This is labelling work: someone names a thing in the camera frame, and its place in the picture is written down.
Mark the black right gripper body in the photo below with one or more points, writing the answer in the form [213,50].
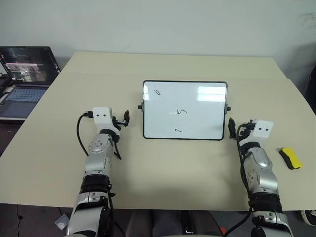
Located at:
[245,129]

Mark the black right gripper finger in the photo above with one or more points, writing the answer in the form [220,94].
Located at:
[232,129]

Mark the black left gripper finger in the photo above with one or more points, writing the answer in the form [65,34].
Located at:
[127,118]
[117,151]

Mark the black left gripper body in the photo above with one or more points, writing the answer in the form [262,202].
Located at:
[117,123]

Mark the yellow and black eraser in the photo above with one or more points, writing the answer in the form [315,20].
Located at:
[292,158]

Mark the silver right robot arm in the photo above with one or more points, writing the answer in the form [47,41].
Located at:
[261,172]

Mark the black-framed tabletop whiteboard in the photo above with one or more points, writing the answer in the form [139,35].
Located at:
[182,111]

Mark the black office chair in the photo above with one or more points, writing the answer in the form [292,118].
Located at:
[311,84]

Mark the clear plastic piece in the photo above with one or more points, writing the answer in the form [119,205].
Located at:
[61,221]

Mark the open dark laptop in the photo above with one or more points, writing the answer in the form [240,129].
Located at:
[24,81]

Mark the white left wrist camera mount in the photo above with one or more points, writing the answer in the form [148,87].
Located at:
[101,119]

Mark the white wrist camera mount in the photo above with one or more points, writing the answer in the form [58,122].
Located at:
[262,129]
[101,119]

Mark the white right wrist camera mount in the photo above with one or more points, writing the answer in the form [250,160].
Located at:
[262,129]

